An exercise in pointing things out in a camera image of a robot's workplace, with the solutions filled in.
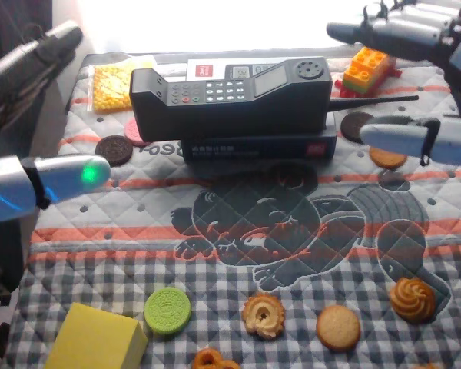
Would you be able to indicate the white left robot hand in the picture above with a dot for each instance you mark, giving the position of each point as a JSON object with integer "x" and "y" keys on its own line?
{"x": 61, "y": 177}

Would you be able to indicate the large black toy phone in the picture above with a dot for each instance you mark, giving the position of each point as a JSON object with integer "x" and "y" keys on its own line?
{"x": 230, "y": 115}

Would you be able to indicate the white calculator box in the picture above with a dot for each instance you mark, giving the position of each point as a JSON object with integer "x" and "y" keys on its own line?
{"x": 253, "y": 151}

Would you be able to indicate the dark brown sandwich cookie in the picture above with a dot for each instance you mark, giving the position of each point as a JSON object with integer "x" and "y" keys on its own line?
{"x": 353, "y": 125}
{"x": 113, "y": 150}

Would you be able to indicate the grey quilt with bear print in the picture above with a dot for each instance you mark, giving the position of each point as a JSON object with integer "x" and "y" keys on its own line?
{"x": 100, "y": 238}

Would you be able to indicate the pink sandwich cookie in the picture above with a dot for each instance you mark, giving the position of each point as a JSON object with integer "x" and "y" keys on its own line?
{"x": 132, "y": 132}

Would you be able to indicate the orange toy brick stack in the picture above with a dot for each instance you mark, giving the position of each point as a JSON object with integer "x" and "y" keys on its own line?
{"x": 365, "y": 69}

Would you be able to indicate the bag of yellow beads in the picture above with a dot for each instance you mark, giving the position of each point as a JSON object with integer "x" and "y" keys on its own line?
{"x": 107, "y": 88}

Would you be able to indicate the orange round sandwich cookie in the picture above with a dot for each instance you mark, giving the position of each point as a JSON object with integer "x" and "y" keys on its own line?
{"x": 386, "y": 159}

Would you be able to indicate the yellow foam cube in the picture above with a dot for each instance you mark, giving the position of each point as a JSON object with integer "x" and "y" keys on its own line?
{"x": 96, "y": 338}

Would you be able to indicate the green sandwich cookie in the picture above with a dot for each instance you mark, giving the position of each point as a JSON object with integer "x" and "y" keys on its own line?
{"x": 168, "y": 310}

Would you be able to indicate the rosette swirl cookie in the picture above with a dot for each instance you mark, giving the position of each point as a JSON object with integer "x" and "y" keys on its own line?
{"x": 413, "y": 300}

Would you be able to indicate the pretzel shaped cookie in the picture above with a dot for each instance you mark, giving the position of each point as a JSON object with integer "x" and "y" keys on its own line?
{"x": 209, "y": 359}

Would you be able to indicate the plain round biscuit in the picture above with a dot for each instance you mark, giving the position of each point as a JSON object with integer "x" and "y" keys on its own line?
{"x": 338, "y": 328}

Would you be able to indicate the small golden cookie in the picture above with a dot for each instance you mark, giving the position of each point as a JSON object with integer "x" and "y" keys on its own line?
{"x": 428, "y": 366}

